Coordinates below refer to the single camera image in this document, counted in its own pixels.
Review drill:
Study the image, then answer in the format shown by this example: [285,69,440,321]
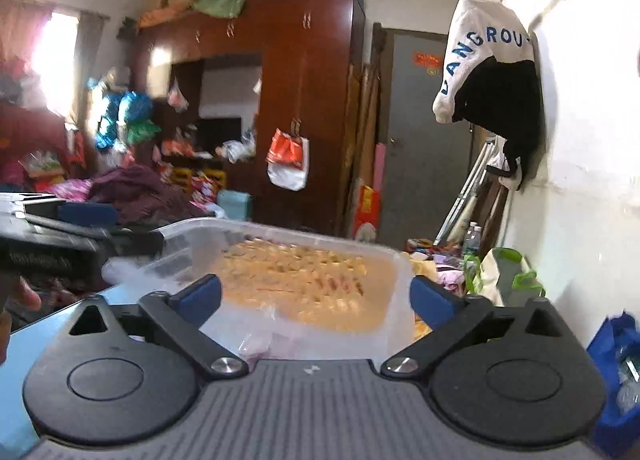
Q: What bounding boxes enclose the green white tote bag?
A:
[463,247,546,307]

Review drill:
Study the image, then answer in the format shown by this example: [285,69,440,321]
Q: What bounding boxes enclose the blue plastic bags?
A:
[90,79,160,153]

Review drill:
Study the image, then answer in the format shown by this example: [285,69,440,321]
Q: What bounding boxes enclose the metal crutches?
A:
[434,136,498,246]

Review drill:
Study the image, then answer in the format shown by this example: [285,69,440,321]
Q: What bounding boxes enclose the orange white plastic bag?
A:
[266,129,310,192]

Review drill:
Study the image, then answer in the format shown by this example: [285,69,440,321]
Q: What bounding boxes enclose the pink window curtain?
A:
[1,0,53,111]

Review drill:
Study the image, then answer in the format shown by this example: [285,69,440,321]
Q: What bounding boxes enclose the black television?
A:
[196,117,243,153]

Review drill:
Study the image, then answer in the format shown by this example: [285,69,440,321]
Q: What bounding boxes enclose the white plastic basket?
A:
[102,217,414,365]

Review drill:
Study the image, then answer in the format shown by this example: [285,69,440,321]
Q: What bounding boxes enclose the purple clothes pile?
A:
[87,164,206,227]

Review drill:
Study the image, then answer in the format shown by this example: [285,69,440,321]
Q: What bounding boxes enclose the white black hanging jacket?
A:
[433,0,542,190]

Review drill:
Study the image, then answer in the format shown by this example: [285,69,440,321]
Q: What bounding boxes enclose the person's left hand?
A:
[0,273,41,365]

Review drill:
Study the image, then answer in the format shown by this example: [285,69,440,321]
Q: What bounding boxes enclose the blue shopping bag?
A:
[587,311,639,459]

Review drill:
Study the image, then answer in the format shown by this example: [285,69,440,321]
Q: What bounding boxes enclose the brown wooden wardrobe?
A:
[132,0,366,235]

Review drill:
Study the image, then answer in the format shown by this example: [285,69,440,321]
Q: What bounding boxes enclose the grey door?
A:
[378,28,473,250]

